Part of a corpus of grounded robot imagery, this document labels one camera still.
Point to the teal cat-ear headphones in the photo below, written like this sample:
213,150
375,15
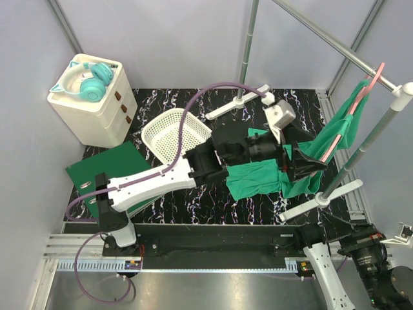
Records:
91,89

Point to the pink plastic hanger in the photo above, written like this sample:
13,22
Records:
355,106

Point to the silver clothes rack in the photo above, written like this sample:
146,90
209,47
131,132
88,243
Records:
402,97

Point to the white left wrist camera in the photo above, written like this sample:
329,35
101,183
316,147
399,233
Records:
279,114

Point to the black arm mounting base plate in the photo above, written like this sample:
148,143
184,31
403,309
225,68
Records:
179,248

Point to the white slotted cable duct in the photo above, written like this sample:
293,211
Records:
124,266

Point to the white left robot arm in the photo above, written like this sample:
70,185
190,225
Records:
229,145

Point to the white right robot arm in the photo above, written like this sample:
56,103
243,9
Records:
370,281

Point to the white drawer cabinet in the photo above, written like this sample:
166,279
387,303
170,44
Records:
104,123

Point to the white perforated plastic basket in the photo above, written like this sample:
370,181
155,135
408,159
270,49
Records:
161,134

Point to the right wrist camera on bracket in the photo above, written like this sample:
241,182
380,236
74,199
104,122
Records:
402,239

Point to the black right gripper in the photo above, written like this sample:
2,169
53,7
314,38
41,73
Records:
364,236

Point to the green ring binder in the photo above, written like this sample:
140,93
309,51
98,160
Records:
120,161

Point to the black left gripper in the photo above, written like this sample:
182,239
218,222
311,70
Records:
293,135

